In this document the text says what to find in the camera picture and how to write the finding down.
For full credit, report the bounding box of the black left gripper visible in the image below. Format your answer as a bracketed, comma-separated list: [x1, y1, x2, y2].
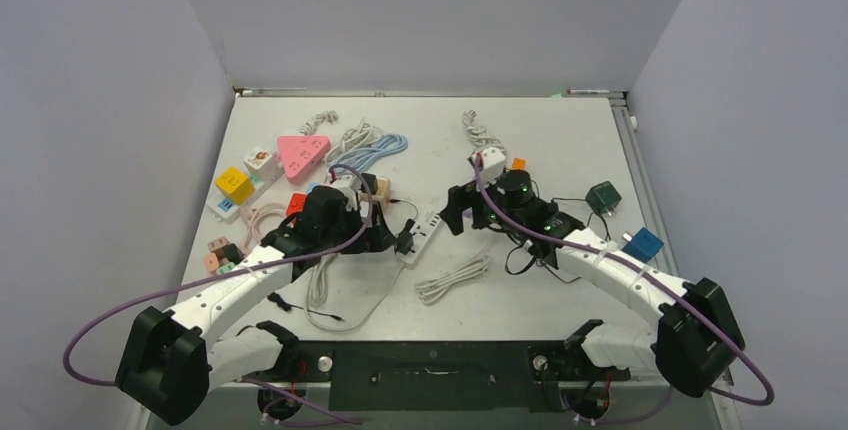
[319, 201, 394, 254]

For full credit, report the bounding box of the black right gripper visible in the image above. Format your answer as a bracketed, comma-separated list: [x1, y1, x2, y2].
[443, 175, 525, 235]

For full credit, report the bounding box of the orange power strip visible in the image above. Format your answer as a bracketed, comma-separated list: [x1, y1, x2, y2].
[511, 158, 527, 171]

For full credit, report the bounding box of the black plug adapter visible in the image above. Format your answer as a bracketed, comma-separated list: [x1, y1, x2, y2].
[394, 219, 416, 255]

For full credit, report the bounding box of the green cube socket adapter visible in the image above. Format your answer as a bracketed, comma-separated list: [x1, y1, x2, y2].
[585, 180, 622, 216]

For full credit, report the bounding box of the black power adapter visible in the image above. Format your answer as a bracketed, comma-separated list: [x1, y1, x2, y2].
[551, 197, 612, 241]

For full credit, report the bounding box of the white USB power strip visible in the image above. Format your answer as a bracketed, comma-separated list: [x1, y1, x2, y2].
[395, 208, 443, 268]

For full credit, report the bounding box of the white power strip cord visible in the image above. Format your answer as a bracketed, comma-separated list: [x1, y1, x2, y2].
[413, 251, 495, 307]

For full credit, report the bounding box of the blue cube socket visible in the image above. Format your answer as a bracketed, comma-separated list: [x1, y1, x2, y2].
[622, 227, 665, 263]

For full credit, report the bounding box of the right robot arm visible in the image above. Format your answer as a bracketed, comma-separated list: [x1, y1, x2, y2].
[440, 171, 745, 397]

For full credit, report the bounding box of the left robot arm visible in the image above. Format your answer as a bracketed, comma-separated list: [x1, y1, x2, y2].
[115, 183, 395, 425]

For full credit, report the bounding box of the red cube socket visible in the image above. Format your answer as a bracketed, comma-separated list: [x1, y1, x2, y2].
[286, 192, 307, 216]

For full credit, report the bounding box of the beige cube socket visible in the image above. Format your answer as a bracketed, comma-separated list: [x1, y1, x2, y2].
[363, 174, 391, 207]

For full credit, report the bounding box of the white picture cube socket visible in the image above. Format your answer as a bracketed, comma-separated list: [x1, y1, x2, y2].
[243, 147, 283, 182]

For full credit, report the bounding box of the yellow cube socket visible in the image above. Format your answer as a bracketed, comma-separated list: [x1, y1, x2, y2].
[214, 167, 255, 205]

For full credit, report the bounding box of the pink round socket base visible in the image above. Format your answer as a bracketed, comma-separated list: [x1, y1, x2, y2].
[203, 237, 246, 275]

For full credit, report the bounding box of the pink triangular power strip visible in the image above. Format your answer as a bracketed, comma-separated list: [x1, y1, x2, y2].
[276, 135, 331, 184]

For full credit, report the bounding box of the white flat power strip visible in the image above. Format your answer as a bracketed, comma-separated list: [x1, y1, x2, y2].
[205, 176, 278, 224]

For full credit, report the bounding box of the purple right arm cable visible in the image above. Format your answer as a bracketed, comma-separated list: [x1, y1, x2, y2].
[471, 153, 776, 427]

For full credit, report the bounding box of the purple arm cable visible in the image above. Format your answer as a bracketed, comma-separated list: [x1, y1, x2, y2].
[471, 153, 776, 427]
[62, 163, 376, 427]

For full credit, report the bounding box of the pink coiled cable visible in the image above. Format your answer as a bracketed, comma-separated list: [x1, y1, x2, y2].
[241, 202, 293, 249]

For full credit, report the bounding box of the white coiled cable with plug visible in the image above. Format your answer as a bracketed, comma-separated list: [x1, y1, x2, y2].
[460, 109, 508, 157]

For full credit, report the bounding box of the light blue cable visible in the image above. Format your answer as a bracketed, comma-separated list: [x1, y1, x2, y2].
[331, 133, 409, 177]

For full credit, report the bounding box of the black barrel connector cable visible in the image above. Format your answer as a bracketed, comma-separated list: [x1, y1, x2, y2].
[264, 198, 420, 324]

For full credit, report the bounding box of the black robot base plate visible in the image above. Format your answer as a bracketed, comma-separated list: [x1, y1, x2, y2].
[255, 340, 631, 412]

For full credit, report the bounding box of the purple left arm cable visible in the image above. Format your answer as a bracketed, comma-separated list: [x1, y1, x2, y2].
[62, 163, 376, 427]

